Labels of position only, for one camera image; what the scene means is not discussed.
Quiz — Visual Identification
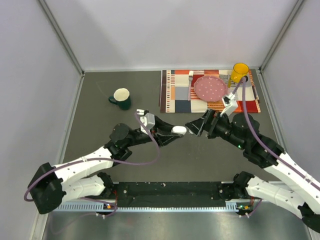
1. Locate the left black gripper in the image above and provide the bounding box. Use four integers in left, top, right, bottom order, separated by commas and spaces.
124, 115, 183, 148

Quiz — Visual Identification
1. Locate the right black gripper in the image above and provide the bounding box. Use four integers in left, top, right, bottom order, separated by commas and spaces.
184, 108, 246, 150

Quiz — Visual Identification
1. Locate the small white earbud case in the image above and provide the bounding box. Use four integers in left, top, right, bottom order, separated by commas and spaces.
171, 126, 188, 135

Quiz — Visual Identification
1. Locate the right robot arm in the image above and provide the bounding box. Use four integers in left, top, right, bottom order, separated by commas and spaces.
186, 109, 320, 232

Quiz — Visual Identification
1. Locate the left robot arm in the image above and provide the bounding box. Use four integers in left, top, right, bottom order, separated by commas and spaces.
24, 112, 187, 215

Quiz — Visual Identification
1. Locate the colourful patchwork placemat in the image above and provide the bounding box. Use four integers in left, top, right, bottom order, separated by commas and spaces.
159, 69, 261, 113

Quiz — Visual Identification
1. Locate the pink polka dot plate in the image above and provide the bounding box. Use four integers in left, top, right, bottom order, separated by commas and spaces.
193, 75, 229, 102

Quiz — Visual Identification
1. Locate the dark green mug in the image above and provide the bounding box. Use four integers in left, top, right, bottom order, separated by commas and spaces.
108, 88, 132, 111

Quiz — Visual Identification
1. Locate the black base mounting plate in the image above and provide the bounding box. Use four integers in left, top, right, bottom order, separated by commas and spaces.
99, 181, 265, 208

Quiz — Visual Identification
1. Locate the yellow mug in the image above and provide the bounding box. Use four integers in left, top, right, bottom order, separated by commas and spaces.
230, 62, 250, 83

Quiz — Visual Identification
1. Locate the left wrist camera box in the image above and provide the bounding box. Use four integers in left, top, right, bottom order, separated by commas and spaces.
136, 109, 156, 134

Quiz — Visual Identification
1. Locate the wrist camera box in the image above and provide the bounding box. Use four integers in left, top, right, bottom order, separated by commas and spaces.
136, 109, 156, 134
220, 93, 238, 116

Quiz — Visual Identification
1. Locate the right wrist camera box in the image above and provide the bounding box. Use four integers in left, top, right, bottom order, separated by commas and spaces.
220, 93, 238, 116

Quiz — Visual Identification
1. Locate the pink handled fork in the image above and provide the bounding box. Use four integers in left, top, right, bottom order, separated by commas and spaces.
187, 70, 194, 101

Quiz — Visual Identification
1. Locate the grey slotted cable duct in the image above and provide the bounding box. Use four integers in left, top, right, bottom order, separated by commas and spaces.
57, 200, 242, 213

